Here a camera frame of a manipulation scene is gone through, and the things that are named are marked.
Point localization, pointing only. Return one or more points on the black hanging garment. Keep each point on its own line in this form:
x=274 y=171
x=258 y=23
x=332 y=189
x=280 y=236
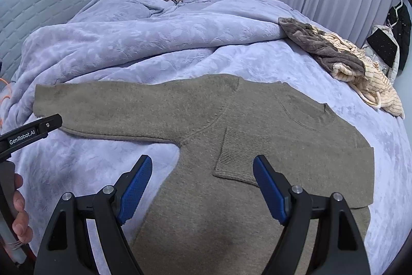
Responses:
x=402 y=33

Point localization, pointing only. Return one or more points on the black sparkly bag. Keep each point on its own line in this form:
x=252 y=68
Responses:
x=383 y=48

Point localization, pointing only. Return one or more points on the lavender embossed blanket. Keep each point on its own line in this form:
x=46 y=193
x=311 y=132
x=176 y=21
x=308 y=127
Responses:
x=128 y=46

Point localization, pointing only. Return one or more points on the person's left hand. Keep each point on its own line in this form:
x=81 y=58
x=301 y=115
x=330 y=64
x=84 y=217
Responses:
x=20 y=213

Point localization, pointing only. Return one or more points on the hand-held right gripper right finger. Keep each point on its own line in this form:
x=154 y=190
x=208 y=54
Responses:
x=268 y=188

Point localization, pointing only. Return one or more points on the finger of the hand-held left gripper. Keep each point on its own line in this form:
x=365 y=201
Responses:
x=48 y=124

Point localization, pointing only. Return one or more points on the olive knit sweater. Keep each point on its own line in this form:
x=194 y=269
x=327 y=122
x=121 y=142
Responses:
x=199 y=120

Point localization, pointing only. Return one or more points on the grey plush garment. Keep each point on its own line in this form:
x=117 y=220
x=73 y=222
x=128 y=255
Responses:
x=309 y=39

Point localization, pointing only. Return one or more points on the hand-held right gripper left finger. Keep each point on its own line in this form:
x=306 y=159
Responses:
x=136 y=188

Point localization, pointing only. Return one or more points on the cream striped plush garment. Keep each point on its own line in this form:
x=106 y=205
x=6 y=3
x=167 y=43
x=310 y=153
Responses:
x=379 y=85

